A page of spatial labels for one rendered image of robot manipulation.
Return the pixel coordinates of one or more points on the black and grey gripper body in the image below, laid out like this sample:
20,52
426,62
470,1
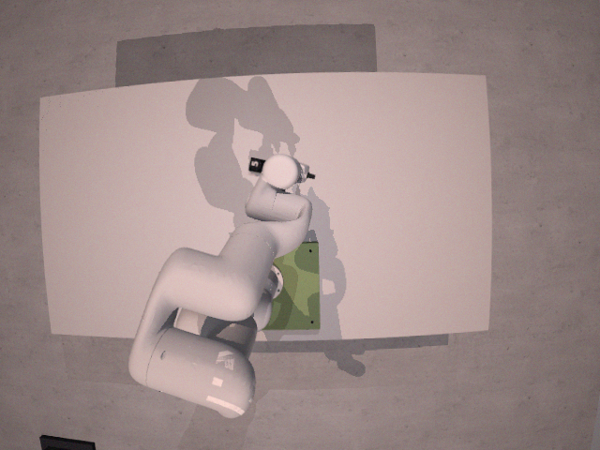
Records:
305,169

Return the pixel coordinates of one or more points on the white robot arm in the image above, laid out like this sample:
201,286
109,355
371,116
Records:
228,288

